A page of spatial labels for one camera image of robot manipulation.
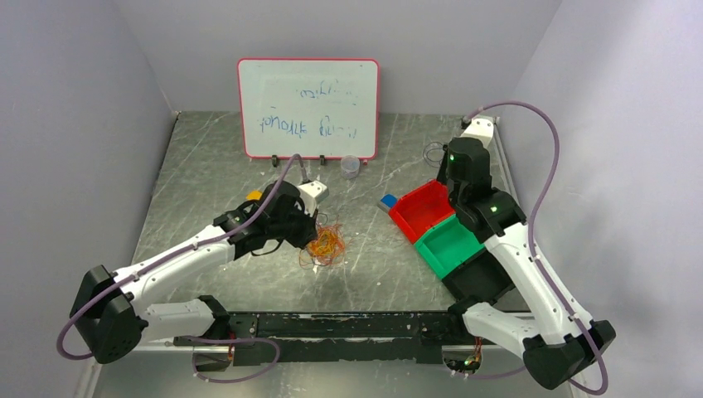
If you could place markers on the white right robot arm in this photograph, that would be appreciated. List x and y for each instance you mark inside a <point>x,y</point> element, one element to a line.
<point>528,310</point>

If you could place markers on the red plastic bin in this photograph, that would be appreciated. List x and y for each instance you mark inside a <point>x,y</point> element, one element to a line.
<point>421,209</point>

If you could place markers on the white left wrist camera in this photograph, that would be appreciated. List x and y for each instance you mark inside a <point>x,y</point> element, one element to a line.
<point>313,194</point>

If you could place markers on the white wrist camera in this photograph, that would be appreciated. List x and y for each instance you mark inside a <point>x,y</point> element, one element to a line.
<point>313,194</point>
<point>480,127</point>

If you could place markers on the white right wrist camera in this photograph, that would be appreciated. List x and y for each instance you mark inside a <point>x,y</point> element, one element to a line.
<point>480,127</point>

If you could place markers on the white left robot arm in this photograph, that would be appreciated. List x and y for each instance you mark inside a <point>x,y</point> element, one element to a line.
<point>114,311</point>

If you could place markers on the green plastic bin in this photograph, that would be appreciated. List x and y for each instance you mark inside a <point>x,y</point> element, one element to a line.
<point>446,246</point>

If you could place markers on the black plastic bin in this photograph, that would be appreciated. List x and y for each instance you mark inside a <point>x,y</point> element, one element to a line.
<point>481,277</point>

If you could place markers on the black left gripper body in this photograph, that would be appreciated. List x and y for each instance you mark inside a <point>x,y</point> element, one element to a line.
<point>295,228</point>

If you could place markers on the blue grey block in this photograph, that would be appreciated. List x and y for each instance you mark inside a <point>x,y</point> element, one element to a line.
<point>387,202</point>

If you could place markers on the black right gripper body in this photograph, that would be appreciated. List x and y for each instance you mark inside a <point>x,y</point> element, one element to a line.
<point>442,175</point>

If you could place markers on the clear plastic cup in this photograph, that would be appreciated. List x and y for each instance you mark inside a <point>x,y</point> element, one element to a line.
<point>350,167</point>

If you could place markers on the yellow grey block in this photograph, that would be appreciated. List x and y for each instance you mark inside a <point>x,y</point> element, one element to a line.
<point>254,196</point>

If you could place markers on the pink framed whiteboard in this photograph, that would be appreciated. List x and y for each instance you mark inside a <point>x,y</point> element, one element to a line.
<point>314,107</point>

